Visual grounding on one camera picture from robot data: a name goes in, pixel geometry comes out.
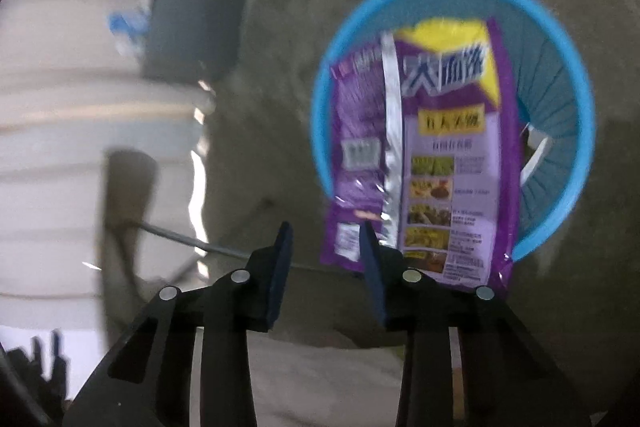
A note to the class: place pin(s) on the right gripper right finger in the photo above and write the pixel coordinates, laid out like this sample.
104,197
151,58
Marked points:
469,360

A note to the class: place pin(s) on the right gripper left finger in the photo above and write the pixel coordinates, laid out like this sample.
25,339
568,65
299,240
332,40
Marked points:
184,359

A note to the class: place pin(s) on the purple snack bag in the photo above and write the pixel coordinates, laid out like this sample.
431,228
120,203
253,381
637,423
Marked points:
424,146

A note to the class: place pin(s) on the blue plastic trash basket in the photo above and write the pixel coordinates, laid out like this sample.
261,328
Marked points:
552,85

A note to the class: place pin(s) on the blue bottle on cabinet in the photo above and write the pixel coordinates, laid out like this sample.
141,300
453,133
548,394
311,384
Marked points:
129,30

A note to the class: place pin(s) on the grey storage cabinet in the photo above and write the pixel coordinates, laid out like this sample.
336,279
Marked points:
192,40

